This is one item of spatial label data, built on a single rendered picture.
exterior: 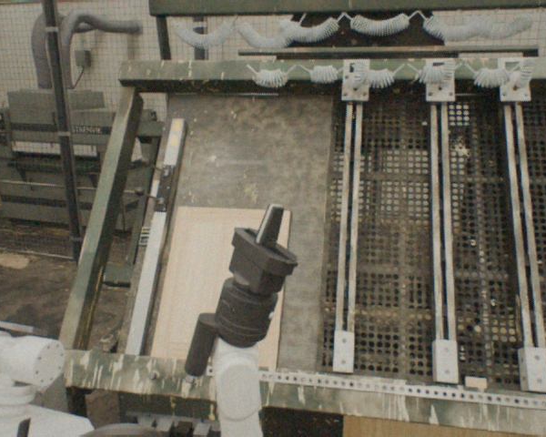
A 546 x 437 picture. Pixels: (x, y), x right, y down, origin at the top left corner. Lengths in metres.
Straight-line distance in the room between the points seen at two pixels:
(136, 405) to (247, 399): 1.06
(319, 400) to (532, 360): 0.65
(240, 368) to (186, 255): 1.14
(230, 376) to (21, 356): 0.30
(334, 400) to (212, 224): 0.76
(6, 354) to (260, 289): 0.39
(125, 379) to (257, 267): 1.16
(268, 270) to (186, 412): 1.14
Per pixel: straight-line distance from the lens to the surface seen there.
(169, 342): 1.81
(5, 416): 0.87
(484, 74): 1.96
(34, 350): 0.82
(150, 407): 1.82
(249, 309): 0.74
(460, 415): 1.71
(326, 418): 2.03
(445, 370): 1.68
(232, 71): 2.12
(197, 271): 1.84
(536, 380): 1.75
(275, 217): 0.72
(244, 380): 0.79
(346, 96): 1.98
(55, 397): 1.77
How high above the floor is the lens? 1.83
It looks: 16 degrees down
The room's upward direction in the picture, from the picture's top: straight up
